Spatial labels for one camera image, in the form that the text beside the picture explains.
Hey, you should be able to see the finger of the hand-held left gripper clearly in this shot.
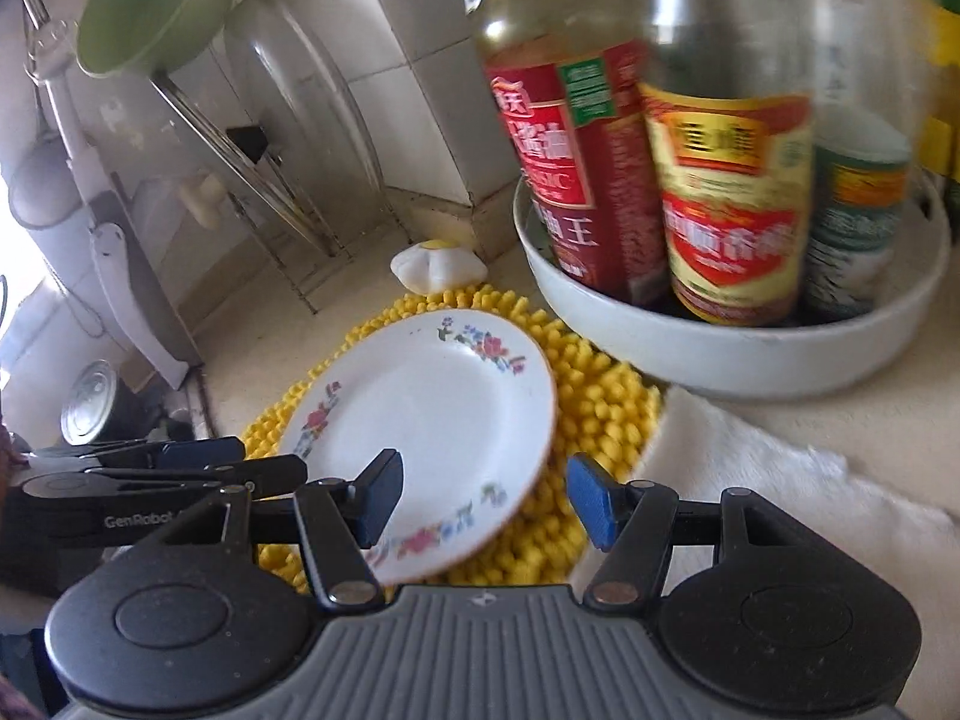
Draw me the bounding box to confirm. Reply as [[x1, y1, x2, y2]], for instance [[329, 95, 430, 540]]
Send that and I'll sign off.
[[30, 436, 248, 470], [84, 454, 311, 500]]

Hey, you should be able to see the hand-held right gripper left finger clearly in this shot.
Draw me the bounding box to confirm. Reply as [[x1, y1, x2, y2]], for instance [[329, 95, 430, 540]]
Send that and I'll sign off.
[[127, 448, 407, 611]]

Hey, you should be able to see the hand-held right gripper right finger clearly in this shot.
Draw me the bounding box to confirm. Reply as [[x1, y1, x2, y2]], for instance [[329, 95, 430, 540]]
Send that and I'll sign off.
[[566, 454, 833, 611]]

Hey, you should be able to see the white floral plate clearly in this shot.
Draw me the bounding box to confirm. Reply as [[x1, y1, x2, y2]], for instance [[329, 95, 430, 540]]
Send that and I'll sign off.
[[277, 308, 558, 588]]

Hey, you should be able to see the yellow chenille mat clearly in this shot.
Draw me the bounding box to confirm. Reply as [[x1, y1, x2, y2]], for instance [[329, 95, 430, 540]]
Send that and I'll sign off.
[[240, 283, 665, 595]]

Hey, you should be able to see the round metal tin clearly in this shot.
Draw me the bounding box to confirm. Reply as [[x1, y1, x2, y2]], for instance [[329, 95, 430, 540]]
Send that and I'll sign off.
[[59, 359, 119, 446]]

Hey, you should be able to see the white round tray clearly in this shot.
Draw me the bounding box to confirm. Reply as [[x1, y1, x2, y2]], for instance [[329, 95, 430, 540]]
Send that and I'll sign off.
[[512, 163, 953, 401]]

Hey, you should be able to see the white cloth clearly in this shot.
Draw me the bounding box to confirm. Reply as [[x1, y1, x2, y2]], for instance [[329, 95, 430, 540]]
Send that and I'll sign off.
[[570, 385, 960, 616]]

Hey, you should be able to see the white hand-held appliance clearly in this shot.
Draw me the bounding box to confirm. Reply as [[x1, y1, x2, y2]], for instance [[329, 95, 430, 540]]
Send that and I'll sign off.
[[6, 11, 209, 391]]

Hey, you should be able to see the white egg-shaped holder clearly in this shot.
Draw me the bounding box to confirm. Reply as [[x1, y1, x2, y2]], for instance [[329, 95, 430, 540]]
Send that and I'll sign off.
[[389, 238, 485, 294]]

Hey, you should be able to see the glass lid with black knob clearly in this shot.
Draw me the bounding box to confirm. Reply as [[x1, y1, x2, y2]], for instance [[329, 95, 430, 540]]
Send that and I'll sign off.
[[101, 71, 338, 260]]

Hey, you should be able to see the red label sauce bottle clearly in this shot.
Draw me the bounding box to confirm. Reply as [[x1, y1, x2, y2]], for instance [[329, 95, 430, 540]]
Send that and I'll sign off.
[[459, 0, 670, 308]]

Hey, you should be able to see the yellow red label bottle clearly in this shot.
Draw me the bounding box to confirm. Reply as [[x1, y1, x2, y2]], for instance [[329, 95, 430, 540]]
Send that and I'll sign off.
[[640, 0, 820, 328]]

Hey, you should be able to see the large glass lid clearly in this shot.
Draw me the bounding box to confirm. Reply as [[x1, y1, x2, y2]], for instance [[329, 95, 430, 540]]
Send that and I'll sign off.
[[223, 0, 389, 257]]

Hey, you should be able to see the green label clear bottle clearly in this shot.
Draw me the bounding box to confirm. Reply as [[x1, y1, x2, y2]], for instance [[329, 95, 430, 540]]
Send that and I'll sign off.
[[805, 120, 914, 320]]

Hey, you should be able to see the green plastic bowl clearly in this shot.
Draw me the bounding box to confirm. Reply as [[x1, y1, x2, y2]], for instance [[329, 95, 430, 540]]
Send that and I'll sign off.
[[76, 0, 236, 80]]

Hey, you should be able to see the wire lid rack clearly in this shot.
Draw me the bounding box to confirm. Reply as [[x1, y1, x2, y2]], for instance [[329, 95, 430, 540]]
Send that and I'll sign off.
[[146, 71, 355, 316]]

